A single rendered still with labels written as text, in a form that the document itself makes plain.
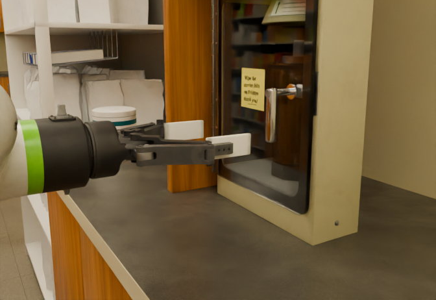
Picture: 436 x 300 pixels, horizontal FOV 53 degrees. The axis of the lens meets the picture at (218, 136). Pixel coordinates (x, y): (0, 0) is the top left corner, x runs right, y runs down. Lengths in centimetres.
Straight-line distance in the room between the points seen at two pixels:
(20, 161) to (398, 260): 57
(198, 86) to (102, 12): 94
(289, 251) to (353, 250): 11
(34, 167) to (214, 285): 30
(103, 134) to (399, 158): 80
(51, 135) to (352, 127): 48
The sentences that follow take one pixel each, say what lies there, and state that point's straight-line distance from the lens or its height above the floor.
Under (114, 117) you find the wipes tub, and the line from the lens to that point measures 129.
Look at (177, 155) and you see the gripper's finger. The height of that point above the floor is 114.
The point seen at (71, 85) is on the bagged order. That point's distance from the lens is 193.
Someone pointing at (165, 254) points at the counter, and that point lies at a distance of 74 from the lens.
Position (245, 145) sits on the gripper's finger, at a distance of 61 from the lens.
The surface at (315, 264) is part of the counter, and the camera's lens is 72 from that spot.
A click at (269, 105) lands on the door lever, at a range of 71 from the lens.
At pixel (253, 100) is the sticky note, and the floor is 117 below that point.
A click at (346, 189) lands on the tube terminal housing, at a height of 103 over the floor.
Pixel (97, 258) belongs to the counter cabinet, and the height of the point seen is 82.
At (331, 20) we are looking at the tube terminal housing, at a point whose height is 131.
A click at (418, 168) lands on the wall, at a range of 114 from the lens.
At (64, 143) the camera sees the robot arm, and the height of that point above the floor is 116.
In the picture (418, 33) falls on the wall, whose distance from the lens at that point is 112.
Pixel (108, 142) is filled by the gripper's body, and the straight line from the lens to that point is 56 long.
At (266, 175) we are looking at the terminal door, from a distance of 82.
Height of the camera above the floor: 127
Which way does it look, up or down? 12 degrees down
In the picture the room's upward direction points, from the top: straight up
